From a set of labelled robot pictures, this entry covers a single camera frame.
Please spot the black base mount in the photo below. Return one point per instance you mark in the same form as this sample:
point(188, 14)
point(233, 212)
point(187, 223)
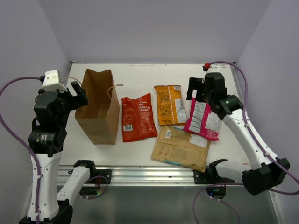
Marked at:
point(107, 173)
point(207, 177)

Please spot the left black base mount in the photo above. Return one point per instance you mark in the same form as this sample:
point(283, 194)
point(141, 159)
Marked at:
point(107, 173)

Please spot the red snack bag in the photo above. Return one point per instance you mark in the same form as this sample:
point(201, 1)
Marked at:
point(137, 119)

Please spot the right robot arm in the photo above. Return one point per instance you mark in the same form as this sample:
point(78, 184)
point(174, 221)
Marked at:
point(267, 169)

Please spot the orange snack bag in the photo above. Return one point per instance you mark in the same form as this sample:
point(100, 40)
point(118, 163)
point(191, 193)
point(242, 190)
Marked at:
point(170, 108)

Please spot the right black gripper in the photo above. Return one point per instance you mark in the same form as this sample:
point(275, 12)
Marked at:
point(195, 83)

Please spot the brown paper bag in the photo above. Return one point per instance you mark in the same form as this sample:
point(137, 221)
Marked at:
point(100, 118)

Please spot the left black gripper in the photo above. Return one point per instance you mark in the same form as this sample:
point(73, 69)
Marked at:
point(81, 97)

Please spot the aluminium rail frame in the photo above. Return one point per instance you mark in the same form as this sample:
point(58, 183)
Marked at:
point(144, 191)

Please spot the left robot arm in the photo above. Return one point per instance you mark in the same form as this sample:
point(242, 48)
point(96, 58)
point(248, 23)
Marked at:
point(52, 108)

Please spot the pink snack bag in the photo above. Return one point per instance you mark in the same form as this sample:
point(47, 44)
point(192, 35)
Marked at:
point(202, 121)

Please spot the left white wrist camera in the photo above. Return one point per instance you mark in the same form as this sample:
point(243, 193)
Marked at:
point(52, 82)

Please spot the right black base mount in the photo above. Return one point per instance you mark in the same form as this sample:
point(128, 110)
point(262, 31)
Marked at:
point(207, 177)

